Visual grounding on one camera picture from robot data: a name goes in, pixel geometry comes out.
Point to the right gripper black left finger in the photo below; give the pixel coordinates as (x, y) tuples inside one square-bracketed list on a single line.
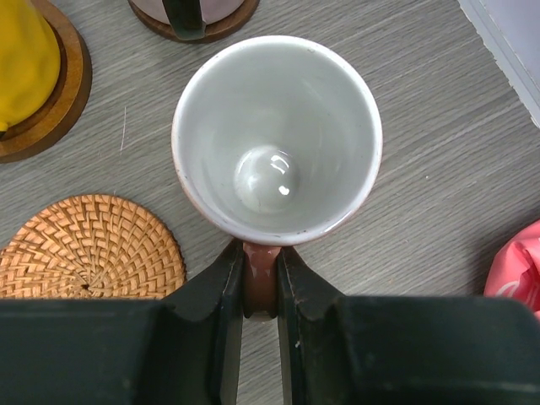
[(182, 349)]

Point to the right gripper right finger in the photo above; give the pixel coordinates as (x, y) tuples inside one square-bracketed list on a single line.
[(343, 349)]

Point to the woven rattan coaster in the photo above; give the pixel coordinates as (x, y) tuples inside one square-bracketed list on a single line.
[(92, 247)]

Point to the pink mug white interior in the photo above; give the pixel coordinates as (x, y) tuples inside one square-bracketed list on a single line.
[(277, 141)]

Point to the brown wooden saucer coaster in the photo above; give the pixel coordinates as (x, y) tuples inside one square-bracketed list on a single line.
[(66, 102)]

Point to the dark wooden coaster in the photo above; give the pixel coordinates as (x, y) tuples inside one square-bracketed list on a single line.
[(212, 11)]

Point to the yellow mug black handle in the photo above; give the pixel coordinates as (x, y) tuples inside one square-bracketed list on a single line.
[(30, 62)]

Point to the purple mug black handle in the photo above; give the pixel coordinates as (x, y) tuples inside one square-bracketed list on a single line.
[(185, 21)]

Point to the pink patterned package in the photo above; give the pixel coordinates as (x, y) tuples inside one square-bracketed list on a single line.
[(514, 272)]

